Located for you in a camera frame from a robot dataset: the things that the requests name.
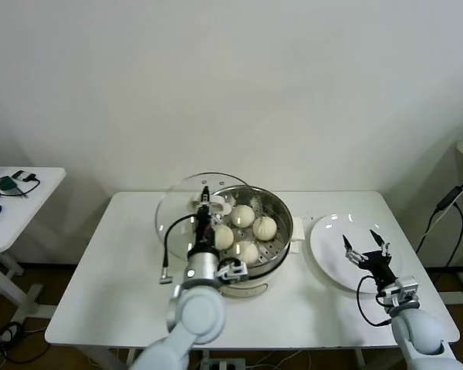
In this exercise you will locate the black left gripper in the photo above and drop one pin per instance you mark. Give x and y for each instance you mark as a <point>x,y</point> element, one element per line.
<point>204,231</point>

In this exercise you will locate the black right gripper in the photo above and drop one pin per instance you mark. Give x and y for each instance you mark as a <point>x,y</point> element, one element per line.
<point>380,266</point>

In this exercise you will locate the round glass lid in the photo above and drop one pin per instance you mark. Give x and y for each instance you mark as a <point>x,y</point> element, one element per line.
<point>173,208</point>

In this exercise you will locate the white steamed baozi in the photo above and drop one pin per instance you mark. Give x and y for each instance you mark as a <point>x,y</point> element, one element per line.
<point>242,216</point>
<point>250,252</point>
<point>224,237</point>
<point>264,228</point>

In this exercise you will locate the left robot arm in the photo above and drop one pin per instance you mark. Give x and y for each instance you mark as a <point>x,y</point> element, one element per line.
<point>198,312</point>

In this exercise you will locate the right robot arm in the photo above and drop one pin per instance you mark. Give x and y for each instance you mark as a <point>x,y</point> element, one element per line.
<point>416,327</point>

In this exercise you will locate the perforated steel steamer basket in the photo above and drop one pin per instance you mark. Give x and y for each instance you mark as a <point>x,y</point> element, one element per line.
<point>281,216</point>

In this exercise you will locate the white round plate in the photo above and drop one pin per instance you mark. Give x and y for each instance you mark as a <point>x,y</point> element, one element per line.
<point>332,277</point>

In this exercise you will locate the large white table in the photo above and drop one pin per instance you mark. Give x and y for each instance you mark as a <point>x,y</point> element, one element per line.
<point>312,320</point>

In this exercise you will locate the small white side table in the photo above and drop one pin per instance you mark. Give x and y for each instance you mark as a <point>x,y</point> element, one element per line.
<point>31,200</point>

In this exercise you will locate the small black usb device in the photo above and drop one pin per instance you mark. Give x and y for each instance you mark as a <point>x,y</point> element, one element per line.
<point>19,174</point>

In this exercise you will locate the green electronic device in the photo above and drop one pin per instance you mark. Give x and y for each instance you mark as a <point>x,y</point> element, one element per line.
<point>5,183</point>

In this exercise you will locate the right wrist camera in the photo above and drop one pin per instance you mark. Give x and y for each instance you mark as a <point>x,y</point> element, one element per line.
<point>403,291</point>

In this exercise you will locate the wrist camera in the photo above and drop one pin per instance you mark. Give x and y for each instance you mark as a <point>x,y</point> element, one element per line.
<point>403,291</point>
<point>233,270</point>

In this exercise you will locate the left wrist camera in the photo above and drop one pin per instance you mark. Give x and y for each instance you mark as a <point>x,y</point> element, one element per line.
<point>233,270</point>

